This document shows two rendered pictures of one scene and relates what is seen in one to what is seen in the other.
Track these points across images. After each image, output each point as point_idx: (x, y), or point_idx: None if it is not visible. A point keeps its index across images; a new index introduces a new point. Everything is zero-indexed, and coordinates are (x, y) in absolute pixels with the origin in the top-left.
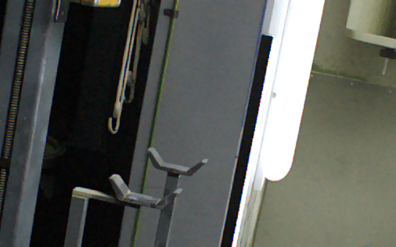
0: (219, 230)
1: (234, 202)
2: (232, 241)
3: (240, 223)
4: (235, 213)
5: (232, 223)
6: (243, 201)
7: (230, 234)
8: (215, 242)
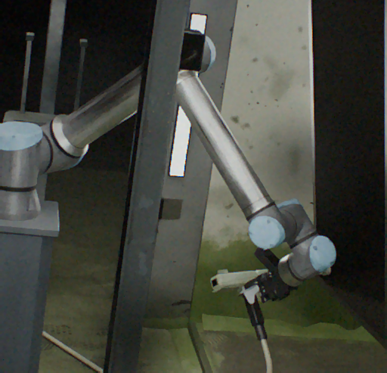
0: (174, 102)
1: None
2: (178, 108)
3: (292, 142)
4: None
5: None
6: None
7: (178, 104)
8: (173, 108)
